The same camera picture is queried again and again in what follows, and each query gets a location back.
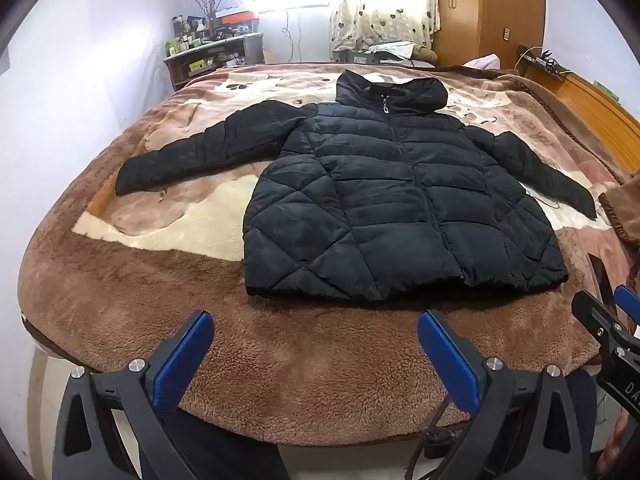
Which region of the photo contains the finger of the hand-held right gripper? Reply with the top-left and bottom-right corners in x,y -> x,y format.
614,285 -> 640,328
572,290 -> 626,348

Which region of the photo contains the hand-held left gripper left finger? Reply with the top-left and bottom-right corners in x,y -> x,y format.
52,310 -> 216,480

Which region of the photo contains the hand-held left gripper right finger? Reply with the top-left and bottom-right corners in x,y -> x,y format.
417,310 -> 586,480

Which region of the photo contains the black puffer jacket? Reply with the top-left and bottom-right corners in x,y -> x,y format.
115,71 -> 598,302

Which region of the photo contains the pile of light clothes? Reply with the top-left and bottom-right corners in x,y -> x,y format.
367,42 -> 416,58

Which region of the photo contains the person's right hand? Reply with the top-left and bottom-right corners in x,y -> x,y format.
597,412 -> 632,473

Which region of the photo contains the smartphone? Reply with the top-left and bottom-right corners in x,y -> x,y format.
587,254 -> 615,311

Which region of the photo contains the brown printed plush blanket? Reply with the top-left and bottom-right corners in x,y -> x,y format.
17,62 -> 640,448

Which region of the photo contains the wooden headboard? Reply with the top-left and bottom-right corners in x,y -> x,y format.
517,50 -> 640,186

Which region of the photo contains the power strip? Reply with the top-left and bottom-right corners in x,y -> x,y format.
520,50 -> 568,76

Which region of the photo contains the white pillow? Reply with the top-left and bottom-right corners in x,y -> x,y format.
462,54 -> 501,70

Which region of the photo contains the cluttered wooden shelf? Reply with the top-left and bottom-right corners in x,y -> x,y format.
164,32 -> 263,91

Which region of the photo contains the wooden wardrobe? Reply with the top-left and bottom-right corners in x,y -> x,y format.
435,0 -> 546,68

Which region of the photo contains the orange box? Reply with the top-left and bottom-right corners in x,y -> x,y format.
220,10 -> 260,26

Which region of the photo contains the heart print curtain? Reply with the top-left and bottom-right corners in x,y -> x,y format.
330,0 -> 441,53

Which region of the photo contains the vase of bare branches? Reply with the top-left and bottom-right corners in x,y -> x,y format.
182,0 -> 248,41

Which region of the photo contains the black cable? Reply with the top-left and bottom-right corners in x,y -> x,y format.
405,425 -> 456,480

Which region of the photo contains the hanging wall cable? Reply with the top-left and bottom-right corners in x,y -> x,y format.
282,10 -> 303,63

